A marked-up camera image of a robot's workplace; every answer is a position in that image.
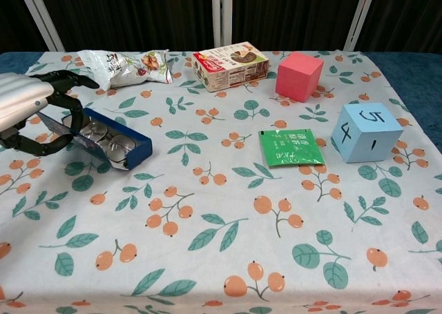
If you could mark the white partition frame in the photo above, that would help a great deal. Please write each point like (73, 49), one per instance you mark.
(41, 17)
(360, 17)
(221, 14)

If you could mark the black pleated curtain panel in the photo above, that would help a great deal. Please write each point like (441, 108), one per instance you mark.
(411, 17)
(290, 14)
(14, 20)
(138, 14)

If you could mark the thin-framed eyeglasses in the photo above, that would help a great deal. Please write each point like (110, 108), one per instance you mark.
(121, 145)

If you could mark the red foam cube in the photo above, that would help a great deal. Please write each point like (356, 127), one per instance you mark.
(298, 77)

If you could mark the green tea sachet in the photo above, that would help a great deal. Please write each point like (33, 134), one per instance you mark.
(290, 148)

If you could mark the light blue numbered cube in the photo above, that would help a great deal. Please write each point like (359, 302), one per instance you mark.
(366, 134)

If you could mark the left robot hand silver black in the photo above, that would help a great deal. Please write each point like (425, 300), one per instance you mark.
(24, 96)

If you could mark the silver snack bag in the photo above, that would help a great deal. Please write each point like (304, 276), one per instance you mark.
(124, 69)

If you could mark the floral orange fruit tablecloth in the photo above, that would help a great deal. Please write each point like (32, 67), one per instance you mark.
(221, 231)

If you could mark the beige cookie box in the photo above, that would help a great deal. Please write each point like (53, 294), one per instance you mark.
(231, 69)

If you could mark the blue glasses case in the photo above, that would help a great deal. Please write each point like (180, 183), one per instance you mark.
(139, 150)

